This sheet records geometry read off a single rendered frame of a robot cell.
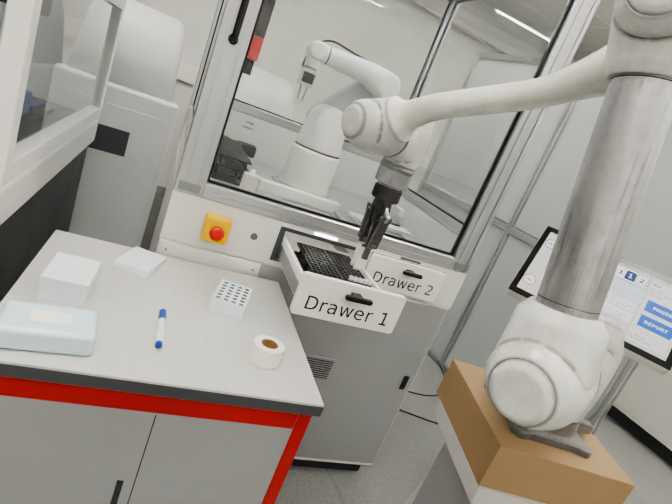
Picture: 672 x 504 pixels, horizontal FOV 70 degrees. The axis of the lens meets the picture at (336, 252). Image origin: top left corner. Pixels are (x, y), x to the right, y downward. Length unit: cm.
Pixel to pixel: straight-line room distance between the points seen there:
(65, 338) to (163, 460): 31
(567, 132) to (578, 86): 202
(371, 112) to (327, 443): 131
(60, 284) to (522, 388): 86
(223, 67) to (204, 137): 19
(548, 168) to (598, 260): 225
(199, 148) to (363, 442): 127
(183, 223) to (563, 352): 102
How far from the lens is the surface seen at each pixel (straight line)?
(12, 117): 118
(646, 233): 266
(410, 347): 180
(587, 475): 112
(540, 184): 308
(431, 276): 166
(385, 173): 120
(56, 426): 101
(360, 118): 103
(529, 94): 108
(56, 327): 94
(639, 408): 403
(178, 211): 141
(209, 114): 135
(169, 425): 100
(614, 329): 105
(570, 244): 85
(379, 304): 124
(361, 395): 185
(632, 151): 85
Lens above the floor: 131
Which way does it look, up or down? 16 degrees down
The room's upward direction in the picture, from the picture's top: 22 degrees clockwise
